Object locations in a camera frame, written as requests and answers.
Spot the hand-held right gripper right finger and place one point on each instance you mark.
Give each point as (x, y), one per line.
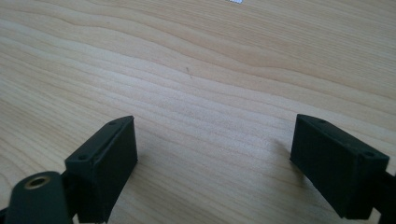
(336, 168)

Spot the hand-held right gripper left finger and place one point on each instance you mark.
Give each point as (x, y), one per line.
(102, 168)

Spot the small white object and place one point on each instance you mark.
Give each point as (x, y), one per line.
(235, 1)

